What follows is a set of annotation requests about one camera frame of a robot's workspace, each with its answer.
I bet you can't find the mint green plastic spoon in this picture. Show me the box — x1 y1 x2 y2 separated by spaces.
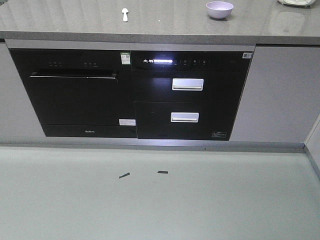
121 8 129 22

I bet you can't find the purple plastic bowl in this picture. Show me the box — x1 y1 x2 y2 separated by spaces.
206 1 234 20

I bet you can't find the black disinfection cabinet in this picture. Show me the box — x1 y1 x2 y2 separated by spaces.
131 47 254 141

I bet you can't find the black tape strip right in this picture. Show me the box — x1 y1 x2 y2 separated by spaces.
157 170 169 174

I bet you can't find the black tape strip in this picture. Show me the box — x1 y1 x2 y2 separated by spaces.
118 172 130 179
157 170 169 174

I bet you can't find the black tape strip left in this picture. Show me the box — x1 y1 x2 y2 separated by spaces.
118 172 130 179

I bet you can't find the black built-in dishwasher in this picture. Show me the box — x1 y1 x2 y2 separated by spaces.
6 39 137 138

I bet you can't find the grey cabinet door right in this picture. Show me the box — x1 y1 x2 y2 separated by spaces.
230 46 320 143

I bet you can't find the grey cabinet door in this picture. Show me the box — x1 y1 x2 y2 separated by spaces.
0 42 45 139
230 46 320 143

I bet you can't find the grey cabinet door left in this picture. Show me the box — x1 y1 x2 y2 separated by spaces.
0 42 45 139

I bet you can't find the lower silver drawer handle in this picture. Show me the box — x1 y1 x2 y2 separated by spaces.
170 112 200 123

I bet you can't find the silver drawer handle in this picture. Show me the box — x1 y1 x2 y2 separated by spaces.
171 78 204 91
170 112 200 123

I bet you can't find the upper silver drawer handle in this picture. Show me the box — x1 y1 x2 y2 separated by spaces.
171 78 204 91

